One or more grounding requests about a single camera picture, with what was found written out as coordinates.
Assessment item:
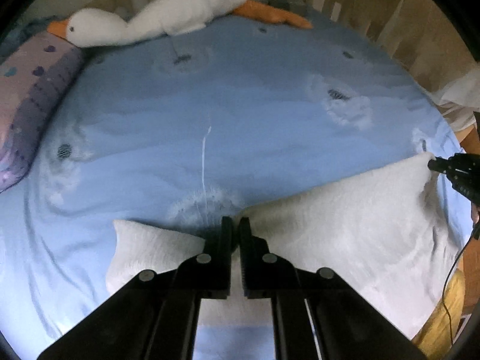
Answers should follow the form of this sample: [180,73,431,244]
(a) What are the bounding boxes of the light grey pants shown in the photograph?
[106,152,458,339]

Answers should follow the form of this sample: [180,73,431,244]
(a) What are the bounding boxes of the blue dandelion bed sheet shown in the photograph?
[1,12,461,359]

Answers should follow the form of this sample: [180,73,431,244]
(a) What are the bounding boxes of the purple pink folded quilt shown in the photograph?
[1,31,84,191]

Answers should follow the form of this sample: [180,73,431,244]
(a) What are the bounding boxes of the white goose plush toy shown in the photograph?
[47,0,312,48]

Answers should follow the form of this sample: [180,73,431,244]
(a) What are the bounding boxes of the black cable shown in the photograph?
[441,216,480,346]

